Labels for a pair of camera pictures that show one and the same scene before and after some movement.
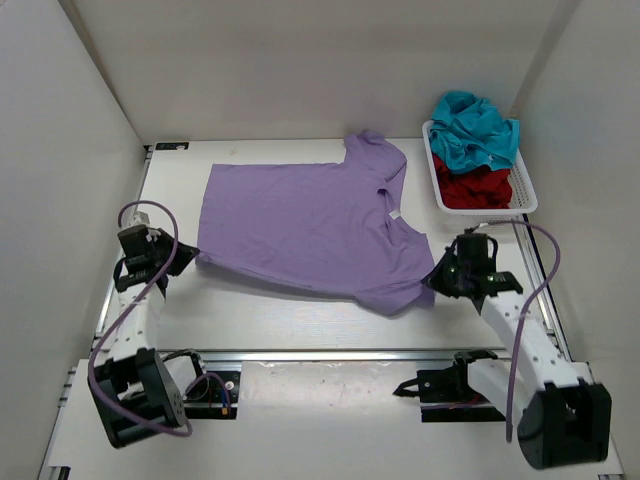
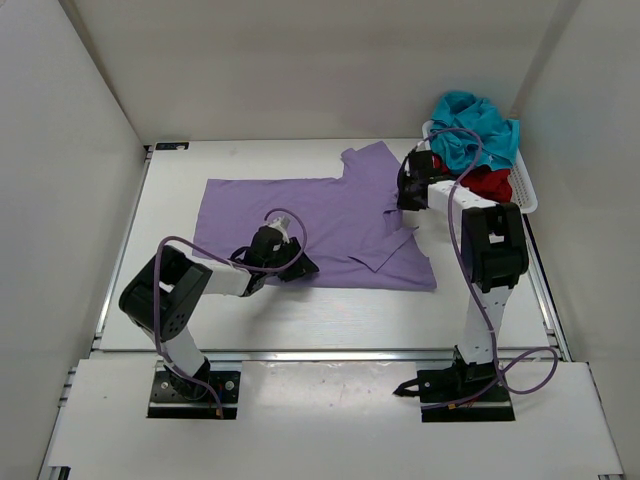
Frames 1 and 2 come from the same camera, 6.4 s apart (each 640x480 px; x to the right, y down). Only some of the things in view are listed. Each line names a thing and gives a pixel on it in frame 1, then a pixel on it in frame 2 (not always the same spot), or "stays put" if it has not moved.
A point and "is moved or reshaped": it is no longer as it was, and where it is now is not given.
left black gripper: [176, 252] -> [291, 255]
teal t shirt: [467, 131] stays put
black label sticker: [172, 146] stays put
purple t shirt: [326, 227] is moved or reshaped
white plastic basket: [524, 199] stays put
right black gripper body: [445, 278] -> [407, 187]
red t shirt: [477, 188] stays put
